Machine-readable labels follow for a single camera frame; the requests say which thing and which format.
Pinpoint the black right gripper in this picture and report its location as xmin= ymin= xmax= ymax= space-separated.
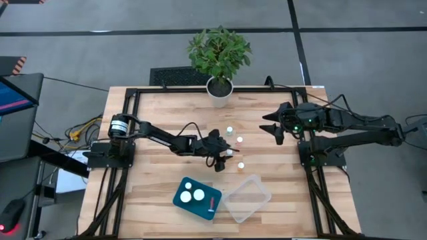
xmin=259 ymin=102 xmax=323 ymax=146

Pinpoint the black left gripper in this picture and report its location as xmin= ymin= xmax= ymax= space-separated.
xmin=199 ymin=129 xmax=240 ymax=173

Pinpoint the clear plastic bin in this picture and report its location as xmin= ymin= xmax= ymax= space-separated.
xmin=220 ymin=173 xmax=273 ymax=223

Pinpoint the teal plastic bin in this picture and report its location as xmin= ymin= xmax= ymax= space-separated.
xmin=171 ymin=175 xmax=223 ymax=221

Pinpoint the white plant pot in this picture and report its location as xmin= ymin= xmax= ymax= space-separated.
xmin=205 ymin=75 xmax=234 ymax=109

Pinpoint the green leafy plant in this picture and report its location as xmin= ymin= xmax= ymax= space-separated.
xmin=186 ymin=25 xmax=253 ymax=84

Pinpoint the black keyboard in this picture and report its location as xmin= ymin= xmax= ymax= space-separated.
xmin=149 ymin=65 xmax=213 ymax=87

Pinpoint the white box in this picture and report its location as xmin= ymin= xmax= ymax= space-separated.
xmin=55 ymin=150 xmax=89 ymax=194

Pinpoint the dark grey desk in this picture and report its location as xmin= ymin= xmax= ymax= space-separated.
xmin=0 ymin=139 xmax=89 ymax=240

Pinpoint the monitor with blue screen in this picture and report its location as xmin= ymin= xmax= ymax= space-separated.
xmin=0 ymin=72 xmax=45 ymax=163

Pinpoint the black computer mouse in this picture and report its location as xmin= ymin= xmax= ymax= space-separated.
xmin=0 ymin=199 xmax=26 ymax=234

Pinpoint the hazard-striped floor marker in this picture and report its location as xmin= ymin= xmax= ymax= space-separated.
xmin=0 ymin=55 xmax=27 ymax=76

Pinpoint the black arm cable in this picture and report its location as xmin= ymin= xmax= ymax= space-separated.
xmin=176 ymin=121 xmax=218 ymax=168

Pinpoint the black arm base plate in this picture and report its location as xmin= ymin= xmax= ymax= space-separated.
xmin=83 ymin=141 xmax=136 ymax=169
xmin=298 ymin=146 xmax=348 ymax=167

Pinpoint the black aluminium table frame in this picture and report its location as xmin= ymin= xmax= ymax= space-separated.
xmin=71 ymin=85 xmax=368 ymax=240

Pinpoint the yellow cable bundle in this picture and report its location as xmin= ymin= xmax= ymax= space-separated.
xmin=68 ymin=117 xmax=103 ymax=143

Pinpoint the thin black floor cable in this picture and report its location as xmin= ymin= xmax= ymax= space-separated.
xmin=43 ymin=76 xmax=109 ymax=92

